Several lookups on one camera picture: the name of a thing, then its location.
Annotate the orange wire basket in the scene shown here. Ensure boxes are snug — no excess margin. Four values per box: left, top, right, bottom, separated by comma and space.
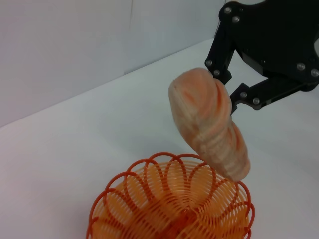
86, 152, 256, 239

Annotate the orange striped toy bread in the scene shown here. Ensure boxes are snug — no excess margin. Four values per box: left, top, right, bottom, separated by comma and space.
168, 67, 251, 182

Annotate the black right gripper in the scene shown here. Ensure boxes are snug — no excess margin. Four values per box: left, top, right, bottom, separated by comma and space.
204, 0, 319, 117

